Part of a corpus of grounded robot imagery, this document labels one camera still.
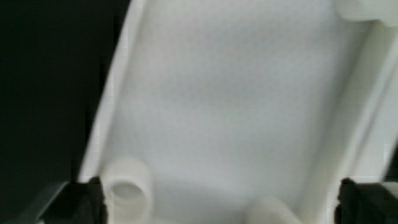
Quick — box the white desk leg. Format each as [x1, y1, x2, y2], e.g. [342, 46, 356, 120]
[335, 0, 398, 26]

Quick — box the white desk tabletop tray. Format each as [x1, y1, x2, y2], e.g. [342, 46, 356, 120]
[81, 0, 398, 224]

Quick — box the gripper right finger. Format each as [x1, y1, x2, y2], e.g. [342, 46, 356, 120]
[337, 178, 398, 224]

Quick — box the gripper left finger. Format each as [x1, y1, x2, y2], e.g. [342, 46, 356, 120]
[35, 177, 109, 224]

